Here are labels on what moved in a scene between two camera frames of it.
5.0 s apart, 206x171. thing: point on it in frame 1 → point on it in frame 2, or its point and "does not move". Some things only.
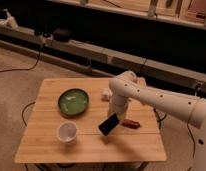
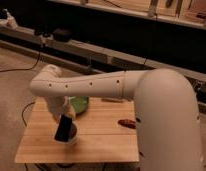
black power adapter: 62,35 does not move
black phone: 109,124 → 63,129
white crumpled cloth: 9,21 does not move
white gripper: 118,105 → 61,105
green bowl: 73,102 does not move
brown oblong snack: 130,123 does not move
